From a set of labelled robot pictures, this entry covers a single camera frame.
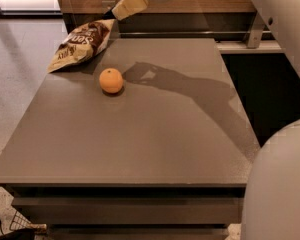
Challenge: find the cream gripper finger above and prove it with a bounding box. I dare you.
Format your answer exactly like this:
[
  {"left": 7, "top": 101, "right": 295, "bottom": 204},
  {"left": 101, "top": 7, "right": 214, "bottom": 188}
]
[{"left": 111, "top": 0, "right": 149, "bottom": 20}]

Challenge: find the blue rxbar blueberry wrapper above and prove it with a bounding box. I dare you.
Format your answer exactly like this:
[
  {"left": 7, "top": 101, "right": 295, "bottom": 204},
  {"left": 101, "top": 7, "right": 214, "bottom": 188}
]
[{"left": 103, "top": 10, "right": 115, "bottom": 20}]

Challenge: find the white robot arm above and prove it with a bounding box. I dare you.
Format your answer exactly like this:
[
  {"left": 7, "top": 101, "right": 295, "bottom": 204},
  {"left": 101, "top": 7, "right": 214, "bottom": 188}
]
[{"left": 226, "top": 0, "right": 300, "bottom": 240}]

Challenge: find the brown chip bag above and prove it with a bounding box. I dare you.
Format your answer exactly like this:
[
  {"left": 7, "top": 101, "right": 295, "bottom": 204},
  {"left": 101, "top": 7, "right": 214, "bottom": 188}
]
[{"left": 47, "top": 19, "right": 114, "bottom": 73}]

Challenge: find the orange fruit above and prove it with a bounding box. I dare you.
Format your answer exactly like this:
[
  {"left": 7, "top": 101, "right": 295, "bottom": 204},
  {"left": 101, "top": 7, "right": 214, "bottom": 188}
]
[{"left": 99, "top": 68, "right": 123, "bottom": 94}]

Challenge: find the grey drawer cabinet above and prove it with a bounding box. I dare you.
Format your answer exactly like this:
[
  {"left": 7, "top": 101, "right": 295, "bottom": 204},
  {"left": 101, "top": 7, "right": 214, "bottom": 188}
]
[{"left": 0, "top": 39, "right": 259, "bottom": 240}]

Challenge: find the metal rail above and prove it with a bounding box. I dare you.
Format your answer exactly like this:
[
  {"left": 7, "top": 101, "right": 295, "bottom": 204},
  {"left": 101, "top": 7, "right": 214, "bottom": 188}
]
[{"left": 119, "top": 30, "right": 274, "bottom": 39}]

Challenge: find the right metal bracket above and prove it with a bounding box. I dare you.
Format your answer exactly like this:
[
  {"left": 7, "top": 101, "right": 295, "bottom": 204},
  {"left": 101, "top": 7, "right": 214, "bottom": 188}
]
[{"left": 246, "top": 13, "right": 265, "bottom": 49}]

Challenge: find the black wire basket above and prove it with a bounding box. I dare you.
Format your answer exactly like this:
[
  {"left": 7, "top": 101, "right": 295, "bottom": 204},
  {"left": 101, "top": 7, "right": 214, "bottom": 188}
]
[{"left": 0, "top": 211, "right": 47, "bottom": 240}]

